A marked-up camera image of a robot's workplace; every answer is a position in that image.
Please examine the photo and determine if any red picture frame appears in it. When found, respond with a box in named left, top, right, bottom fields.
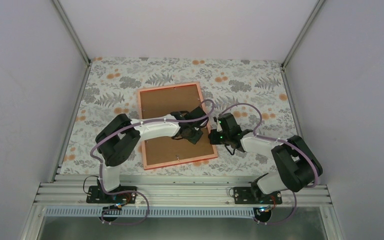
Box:
left=137, top=82, right=218, bottom=170

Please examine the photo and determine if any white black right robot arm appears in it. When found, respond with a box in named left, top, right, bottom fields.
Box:
left=208, top=113, right=323, bottom=204

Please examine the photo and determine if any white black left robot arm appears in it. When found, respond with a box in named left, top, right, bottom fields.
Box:
left=90, top=106, right=209, bottom=203

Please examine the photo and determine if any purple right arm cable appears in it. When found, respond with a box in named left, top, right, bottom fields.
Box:
left=216, top=102, right=320, bottom=227

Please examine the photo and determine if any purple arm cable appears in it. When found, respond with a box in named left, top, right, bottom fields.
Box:
left=89, top=98, right=216, bottom=227
left=216, top=102, right=320, bottom=227

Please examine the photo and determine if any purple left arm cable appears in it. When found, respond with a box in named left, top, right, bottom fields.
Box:
left=89, top=98, right=216, bottom=227

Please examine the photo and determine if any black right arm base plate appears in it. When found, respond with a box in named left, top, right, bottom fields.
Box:
left=232, top=186, right=283, bottom=205

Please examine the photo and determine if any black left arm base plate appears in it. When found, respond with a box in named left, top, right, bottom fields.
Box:
left=85, top=186, right=136, bottom=205

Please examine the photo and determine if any aluminium corner post left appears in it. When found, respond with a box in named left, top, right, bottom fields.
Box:
left=51, top=0, right=91, bottom=66

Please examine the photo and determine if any aluminium corner post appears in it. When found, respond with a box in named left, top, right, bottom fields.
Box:
left=51, top=0, right=91, bottom=66
left=281, top=0, right=326, bottom=72

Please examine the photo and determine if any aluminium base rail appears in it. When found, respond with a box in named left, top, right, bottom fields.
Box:
left=34, top=175, right=333, bottom=208

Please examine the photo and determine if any aluminium corner post right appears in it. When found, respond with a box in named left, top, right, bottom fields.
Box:
left=281, top=0, right=326, bottom=72

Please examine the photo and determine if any grey slotted cable duct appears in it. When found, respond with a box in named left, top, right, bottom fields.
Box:
left=43, top=206, right=254, bottom=219

